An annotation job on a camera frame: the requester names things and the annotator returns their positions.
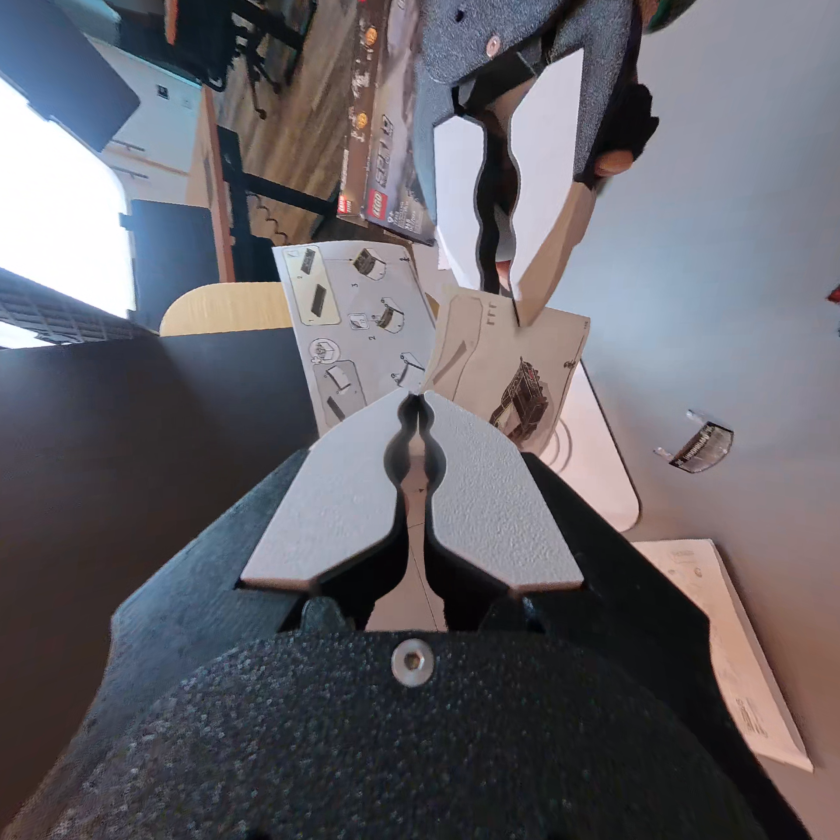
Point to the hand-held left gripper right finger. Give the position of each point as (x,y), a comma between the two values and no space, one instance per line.
(505,518)

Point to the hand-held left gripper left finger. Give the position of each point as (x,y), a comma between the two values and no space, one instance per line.
(328,512)

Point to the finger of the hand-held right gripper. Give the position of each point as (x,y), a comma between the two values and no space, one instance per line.
(554,197)
(456,190)

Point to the lego instruction booklet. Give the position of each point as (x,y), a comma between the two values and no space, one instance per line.
(367,308)

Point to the white book stand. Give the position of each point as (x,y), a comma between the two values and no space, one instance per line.
(131,459)

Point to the clear lego windshield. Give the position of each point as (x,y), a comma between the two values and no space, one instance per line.
(699,446)

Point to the person's right forearm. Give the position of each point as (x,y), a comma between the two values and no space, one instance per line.
(656,13)

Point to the lego set box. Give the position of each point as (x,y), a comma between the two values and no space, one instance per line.
(400,131)

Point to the person's right hand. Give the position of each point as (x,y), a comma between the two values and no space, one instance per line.
(613,163)

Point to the printed white paper bag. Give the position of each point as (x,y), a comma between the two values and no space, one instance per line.
(722,643)

